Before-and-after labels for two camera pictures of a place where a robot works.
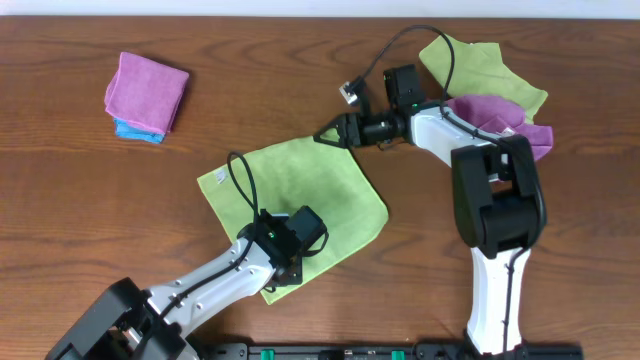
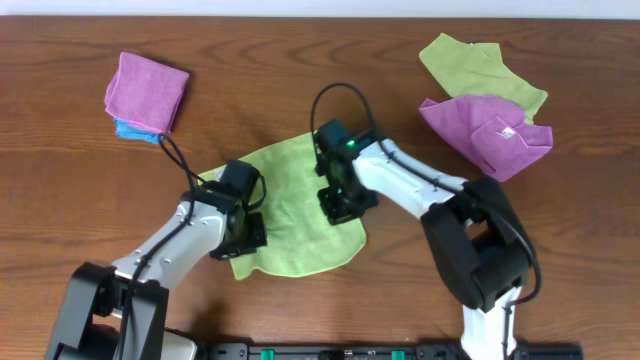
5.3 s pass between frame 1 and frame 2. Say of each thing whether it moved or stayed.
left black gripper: moved
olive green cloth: stayed
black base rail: stayed
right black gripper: moved
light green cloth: moved
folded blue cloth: stayed
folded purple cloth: stayed
